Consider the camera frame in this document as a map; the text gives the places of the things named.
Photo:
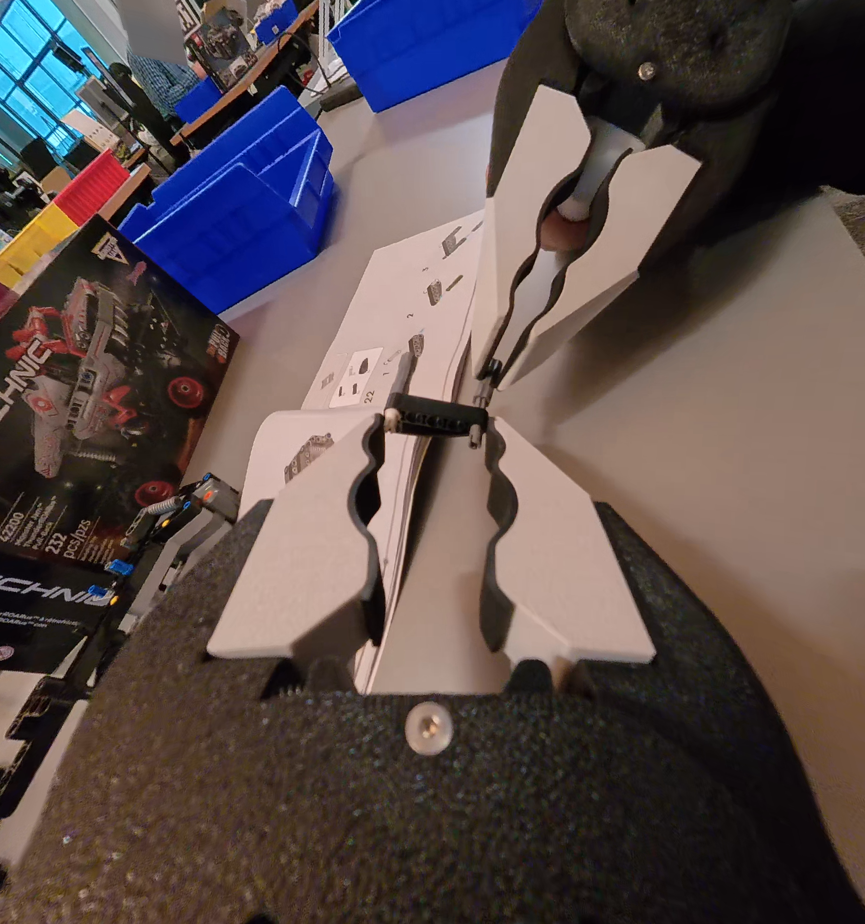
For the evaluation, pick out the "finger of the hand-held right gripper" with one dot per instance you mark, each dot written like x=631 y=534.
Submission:
x=620 y=238
x=526 y=180

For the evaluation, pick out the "red storage bin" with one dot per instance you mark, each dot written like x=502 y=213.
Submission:
x=93 y=184

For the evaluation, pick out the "black toy beam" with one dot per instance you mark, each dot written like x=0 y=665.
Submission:
x=436 y=417

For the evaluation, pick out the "person's right hand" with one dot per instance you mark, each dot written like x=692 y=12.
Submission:
x=566 y=231

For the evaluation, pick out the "white instruction booklet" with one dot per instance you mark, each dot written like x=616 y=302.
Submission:
x=403 y=325

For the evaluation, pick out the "background toy set box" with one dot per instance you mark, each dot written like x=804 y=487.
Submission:
x=223 y=47

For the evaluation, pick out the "small blue storage bin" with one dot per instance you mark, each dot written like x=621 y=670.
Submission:
x=200 y=101

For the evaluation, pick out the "small grey toy pin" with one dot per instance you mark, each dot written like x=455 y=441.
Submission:
x=484 y=390

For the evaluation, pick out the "large window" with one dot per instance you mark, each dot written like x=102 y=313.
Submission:
x=28 y=65

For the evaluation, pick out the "partly built toy model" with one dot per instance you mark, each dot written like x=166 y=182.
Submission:
x=187 y=512

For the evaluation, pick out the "yellow storage bin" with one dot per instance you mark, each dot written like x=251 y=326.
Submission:
x=32 y=242

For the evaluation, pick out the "black toy frame part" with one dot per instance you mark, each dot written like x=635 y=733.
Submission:
x=35 y=729

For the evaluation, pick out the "person's right forearm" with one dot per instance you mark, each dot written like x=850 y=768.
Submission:
x=844 y=94

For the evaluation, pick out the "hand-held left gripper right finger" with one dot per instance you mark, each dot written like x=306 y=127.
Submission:
x=562 y=577

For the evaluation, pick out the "wooden background desk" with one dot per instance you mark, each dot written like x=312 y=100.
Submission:
x=259 y=79

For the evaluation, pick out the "black toy set box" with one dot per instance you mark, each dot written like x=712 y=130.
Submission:
x=79 y=404

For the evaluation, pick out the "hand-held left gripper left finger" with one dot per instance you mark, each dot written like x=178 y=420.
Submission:
x=295 y=577

